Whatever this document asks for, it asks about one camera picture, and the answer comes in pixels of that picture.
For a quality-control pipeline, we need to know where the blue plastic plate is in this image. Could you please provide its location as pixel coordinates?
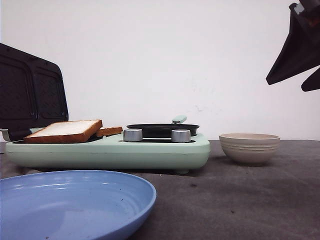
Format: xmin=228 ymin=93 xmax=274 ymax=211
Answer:
xmin=0 ymin=170 xmax=157 ymax=240

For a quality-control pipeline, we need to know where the left silver control knob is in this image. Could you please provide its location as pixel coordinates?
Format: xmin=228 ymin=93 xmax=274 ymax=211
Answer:
xmin=123 ymin=128 xmax=143 ymax=142

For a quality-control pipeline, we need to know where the silver control knob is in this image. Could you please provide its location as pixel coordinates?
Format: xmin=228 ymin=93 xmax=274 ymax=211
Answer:
xmin=171 ymin=129 xmax=191 ymax=143
xmin=123 ymin=128 xmax=143 ymax=142

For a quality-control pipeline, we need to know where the black round frying pan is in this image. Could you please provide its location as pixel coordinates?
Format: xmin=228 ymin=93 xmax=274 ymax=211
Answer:
xmin=126 ymin=115 xmax=200 ymax=138

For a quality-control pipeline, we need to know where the beige ribbed bowl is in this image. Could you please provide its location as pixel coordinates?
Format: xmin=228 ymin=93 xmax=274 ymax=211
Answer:
xmin=219 ymin=133 xmax=281 ymax=166

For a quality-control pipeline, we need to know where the right silver control knob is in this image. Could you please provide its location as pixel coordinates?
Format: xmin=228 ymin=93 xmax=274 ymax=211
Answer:
xmin=171 ymin=129 xmax=191 ymax=143

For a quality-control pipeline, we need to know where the white bread slice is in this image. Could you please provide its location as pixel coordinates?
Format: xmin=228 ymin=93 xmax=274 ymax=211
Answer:
xmin=95 ymin=126 xmax=123 ymax=137
xmin=23 ymin=119 xmax=103 ymax=144

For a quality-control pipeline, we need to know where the breakfast maker hinged lid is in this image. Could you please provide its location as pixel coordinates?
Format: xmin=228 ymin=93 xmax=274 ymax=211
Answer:
xmin=0 ymin=44 xmax=69 ymax=142

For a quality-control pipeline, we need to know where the mint green breakfast maker base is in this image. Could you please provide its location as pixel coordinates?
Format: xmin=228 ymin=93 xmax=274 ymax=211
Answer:
xmin=5 ymin=133 xmax=211 ymax=173

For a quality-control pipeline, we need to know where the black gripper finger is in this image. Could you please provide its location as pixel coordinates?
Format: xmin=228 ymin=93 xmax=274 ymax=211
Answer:
xmin=301 ymin=69 xmax=320 ymax=92
xmin=266 ymin=0 xmax=320 ymax=85

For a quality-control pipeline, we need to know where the grey table cloth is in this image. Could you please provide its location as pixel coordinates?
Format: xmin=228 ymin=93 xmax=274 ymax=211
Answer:
xmin=0 ymin=139 xmax=320 ymax=240

